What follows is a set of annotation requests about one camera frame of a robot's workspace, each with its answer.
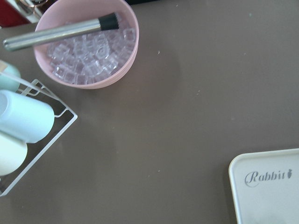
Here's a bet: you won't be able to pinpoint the pink bowl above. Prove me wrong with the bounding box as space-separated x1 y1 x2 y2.
34 0 140 89

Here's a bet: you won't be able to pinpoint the clear ice cubes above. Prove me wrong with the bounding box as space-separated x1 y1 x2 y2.
47 21 136 85

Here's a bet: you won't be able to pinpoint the steel muddler black tip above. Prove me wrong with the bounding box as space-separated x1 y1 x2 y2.
3 13 119 51

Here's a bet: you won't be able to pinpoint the light blue cup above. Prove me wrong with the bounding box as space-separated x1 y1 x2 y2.
0 90 55 143

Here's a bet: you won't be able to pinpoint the cream rabbit serving tray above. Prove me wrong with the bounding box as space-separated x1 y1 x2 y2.
228 148 299 224

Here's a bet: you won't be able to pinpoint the cream white cup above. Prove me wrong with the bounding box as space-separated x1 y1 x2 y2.
0 132 28 176

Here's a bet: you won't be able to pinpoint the mint green cup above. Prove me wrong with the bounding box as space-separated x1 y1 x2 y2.
0 60 21 92

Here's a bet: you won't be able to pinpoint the white wire cup rack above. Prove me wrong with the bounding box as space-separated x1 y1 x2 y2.
0 72 78 196

